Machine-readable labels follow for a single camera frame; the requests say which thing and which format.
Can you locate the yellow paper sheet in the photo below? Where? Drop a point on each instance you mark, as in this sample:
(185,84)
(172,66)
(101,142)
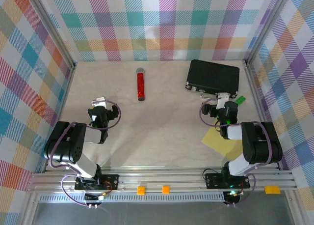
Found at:
(216,144)

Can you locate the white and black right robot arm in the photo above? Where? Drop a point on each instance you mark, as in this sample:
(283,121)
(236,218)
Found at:
(257,141)

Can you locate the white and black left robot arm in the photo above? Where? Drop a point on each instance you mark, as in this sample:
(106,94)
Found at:
(63,141)

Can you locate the grey metal clamp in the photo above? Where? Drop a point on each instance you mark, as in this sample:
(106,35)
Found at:
(98,101)

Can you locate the green toy brick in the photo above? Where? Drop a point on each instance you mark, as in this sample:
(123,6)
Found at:
(241,99)

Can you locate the red glitter microphone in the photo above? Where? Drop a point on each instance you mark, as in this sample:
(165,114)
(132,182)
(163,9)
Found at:
(140,82)

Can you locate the small orange toy brick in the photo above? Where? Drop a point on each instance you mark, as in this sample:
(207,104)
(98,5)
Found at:
(166,189)
(141,190)

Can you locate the black connector box with LED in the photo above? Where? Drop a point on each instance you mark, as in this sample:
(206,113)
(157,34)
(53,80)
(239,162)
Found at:
(233,198)
(92,198)

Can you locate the flat yellow toy brick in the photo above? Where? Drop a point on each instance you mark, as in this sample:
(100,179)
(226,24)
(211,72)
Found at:
(272,189)

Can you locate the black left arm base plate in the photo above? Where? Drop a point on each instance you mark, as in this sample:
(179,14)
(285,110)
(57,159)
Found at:
(112,182)

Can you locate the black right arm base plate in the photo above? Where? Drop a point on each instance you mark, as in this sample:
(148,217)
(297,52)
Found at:
(212,182)

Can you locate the aluminium corner post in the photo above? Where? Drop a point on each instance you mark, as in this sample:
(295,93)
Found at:
(52,26)
(267,26)

